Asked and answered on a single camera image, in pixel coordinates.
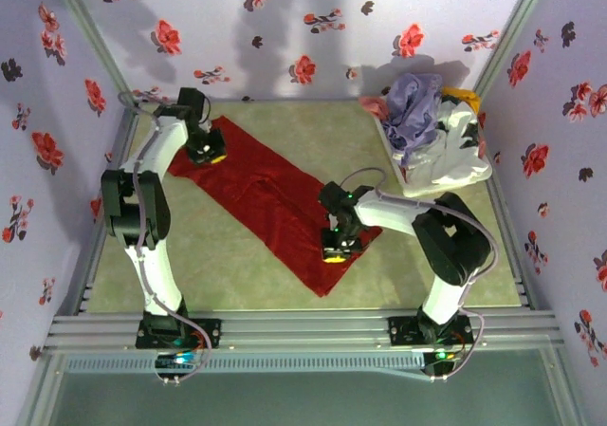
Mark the red t-shirt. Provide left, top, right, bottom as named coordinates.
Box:
left=166, top=115, right=385, bottom=300

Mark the white plastic basket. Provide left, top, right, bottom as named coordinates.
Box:
left=374, top=116, right=431, bottom=200

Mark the pink t-shirt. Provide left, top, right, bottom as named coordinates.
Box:
left=358, top=94, right=393, bottom=120

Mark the white t-shirt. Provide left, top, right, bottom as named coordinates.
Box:
left=401, top=101, right=494, bottom=198

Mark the purple t-shirt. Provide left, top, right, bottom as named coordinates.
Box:
left=381, top=72, right=445, bottom=167

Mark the yellow t-shirt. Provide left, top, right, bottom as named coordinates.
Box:
left=441, top=87, right=482, bottom=115

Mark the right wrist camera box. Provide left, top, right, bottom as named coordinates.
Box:
left=318, top=183, right=348, bottom=210

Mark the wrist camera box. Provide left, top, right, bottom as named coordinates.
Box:
left=176, top=86, right=209, bottom=117
left=318, top=183, right=348, bottom=210

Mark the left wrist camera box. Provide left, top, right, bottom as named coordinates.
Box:
left=176, top=86, right=209, bottom=117

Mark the right arm lavender cable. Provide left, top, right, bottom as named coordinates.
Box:
left=338, top=166, right=502, bottom=382

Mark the arm lavender cable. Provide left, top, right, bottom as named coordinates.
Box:
left=116, top=90, right=215, bottom=385
left=338, top=166, right=502, bottom=382

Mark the left arm lavender cable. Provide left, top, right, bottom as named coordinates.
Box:
left=116, top=90, right=215, bottom=385

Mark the aluminium mounting rail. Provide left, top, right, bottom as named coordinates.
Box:
left=45, top=308, right=565, bottom=352

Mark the thin aluminium back rail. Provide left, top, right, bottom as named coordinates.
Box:
left=137, top=96, right=380, bottom=106

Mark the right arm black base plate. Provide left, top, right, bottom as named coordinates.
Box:
left=387, top=315, right=475, bottom=349

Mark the grey slotted cable duct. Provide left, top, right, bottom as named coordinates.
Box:
left=61, top=353, right=428, bottom=376

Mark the aluminium corner post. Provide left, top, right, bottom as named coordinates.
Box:
left=46, top=0, right=142, bottom=110
left=466, top=0, right=554, bottom=107

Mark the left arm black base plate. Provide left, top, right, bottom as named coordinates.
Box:
left=136, top=318, right=223, bottom=351

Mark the aluminium frame leg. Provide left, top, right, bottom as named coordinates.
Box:
left=18, top=352, right=65, bottom=426
left=540, top=349, right=587, bottom=426

